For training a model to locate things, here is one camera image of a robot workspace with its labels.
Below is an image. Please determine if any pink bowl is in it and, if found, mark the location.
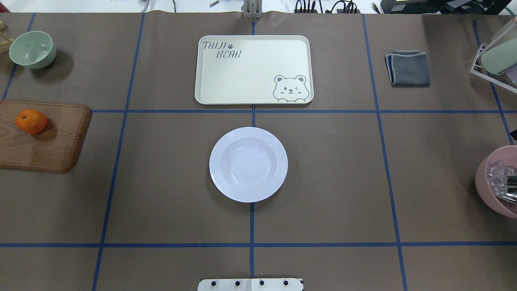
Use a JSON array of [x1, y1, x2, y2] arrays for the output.
[[475, 145, 517, 219]]

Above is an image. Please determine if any white round plate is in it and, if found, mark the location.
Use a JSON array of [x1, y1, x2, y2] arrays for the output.
[[208, 127, 289, 203]]

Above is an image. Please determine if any folded grey cloth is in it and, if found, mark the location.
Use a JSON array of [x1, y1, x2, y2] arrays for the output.
[[385, 50, 431, 86]]

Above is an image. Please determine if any sage green cup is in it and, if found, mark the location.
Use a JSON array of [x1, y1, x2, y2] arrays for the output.
[[481, 38, 517, 74]]

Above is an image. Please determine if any orange fruit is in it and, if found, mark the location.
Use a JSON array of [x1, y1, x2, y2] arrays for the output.
[[15, 109, 48, 135]]

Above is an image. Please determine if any ice cubes pile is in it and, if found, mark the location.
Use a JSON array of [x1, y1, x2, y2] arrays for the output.
[[487, 160, 517, 194]]

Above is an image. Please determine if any cream bear serving tray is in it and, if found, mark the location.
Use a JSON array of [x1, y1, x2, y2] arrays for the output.
[[194, 35, 314, 105]]

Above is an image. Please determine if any wooden cutting board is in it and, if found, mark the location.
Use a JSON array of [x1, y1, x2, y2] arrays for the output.
[[0, 100, 92, 173]]

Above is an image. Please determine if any metal scoop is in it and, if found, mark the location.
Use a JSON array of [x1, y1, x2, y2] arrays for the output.
[[493, 175, 517, 204]]

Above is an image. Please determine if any purple cup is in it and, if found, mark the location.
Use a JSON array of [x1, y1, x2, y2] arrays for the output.
[[504, 64, 517, 85]]

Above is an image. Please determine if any green bowl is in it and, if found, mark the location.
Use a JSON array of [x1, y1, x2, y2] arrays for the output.
[[9, 31, 57, 70]]

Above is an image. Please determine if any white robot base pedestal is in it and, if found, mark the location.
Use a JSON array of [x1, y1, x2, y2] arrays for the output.
[[197, 278, 305, 291]]

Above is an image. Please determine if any white wire cup rack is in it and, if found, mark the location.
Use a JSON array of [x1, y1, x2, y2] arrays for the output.
[[470, 15, 517, 94]]

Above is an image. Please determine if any aluminium frame post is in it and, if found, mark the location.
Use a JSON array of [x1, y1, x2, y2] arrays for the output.
[[241, 0, 263, 20]]

